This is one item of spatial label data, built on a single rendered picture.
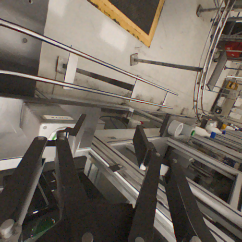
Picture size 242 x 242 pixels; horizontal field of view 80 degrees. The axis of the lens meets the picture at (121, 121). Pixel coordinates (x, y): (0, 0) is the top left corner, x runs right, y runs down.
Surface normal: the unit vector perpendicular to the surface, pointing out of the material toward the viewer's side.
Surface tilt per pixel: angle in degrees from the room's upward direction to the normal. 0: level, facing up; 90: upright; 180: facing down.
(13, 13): 0
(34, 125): 90
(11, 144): 0
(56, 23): 0
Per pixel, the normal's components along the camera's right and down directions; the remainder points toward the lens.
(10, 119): 0.68, 0.38
